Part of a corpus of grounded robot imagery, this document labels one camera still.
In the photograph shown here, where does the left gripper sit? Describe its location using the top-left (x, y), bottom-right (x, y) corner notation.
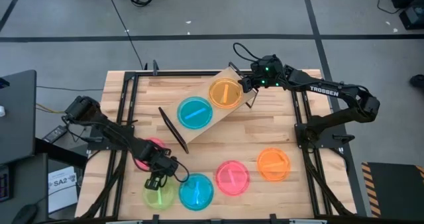
top-left (138, 140), bottom-right (180, 190)

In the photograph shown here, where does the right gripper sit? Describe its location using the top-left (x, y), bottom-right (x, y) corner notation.
top-left (238, 54), bottom-right (286, 93)

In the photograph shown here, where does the green transparent plastic plate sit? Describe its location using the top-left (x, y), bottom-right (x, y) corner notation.
top-left (142, 176), bottom-right (178, 211)

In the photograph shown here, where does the orange transparent plastic plate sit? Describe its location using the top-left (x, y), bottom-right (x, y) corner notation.
top-left (208, 78), bottom-right (244, 110)
top-left (256, 147), bottom-right (292, 182)

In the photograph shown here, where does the blue transparent plastic plate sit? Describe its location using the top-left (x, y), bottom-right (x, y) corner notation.
top-left (176, 96), bottom-right (214, 131)
top-left (178, 173), bottom-right (215, 211)

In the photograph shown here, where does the pink transparent plastic plate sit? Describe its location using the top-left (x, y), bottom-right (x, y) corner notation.
top-left (134, 137), bottom-right (166, 172)
top-left (215, 160), bottom-right (251, 197)

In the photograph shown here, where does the wooden tray board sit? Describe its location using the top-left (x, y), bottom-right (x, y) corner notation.
top-left (158, 61), bottom-right (260, 154)

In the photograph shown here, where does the white SA2 paper sheet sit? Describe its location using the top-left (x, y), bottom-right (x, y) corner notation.
top-left (48, 166), bottom-right (79, 215)

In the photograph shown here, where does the black power brick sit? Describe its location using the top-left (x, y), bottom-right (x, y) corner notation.
top-left (42, 125), bottom-right (69, 144)

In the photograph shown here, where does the black computer mouse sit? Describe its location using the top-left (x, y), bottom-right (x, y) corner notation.
top-left (11, 203), bottom-right (38, 224)

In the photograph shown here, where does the dark grey side table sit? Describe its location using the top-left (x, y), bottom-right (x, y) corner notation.
top-left (0, 70), bottom-right (37, 165)

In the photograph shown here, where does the black keyboard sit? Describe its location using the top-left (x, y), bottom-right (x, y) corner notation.
top-left (0, 166), bottom-right (14, 203)

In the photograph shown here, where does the person's shoe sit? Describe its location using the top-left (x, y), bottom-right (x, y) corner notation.
top-left (409, 74), bottom-right (424, 89)

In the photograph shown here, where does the black yellow hazard mat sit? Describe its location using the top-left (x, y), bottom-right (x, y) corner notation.
top-left (360, 161), bottom-right (424, 219)

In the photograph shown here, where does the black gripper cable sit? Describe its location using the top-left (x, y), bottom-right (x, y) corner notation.
top-left (233, 42), bottom-right (262, 64)

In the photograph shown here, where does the black metal rig frame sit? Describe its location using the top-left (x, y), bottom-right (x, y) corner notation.
top-left (74, 70), bottom-right (357, 224)

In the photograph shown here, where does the grey floor cable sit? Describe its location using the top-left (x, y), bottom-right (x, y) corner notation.
top-left (35, 85), bottom-right (104, 92)

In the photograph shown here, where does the yellow floor cable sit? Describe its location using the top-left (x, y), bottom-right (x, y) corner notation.
top-left (35, 103), bottom-right (67, 115)

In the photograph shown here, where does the black floor cable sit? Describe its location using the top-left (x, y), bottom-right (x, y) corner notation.
top-left (376, 0), bottom-right (401, 15)
top-left (105, 0), bottom-right (146, 71)

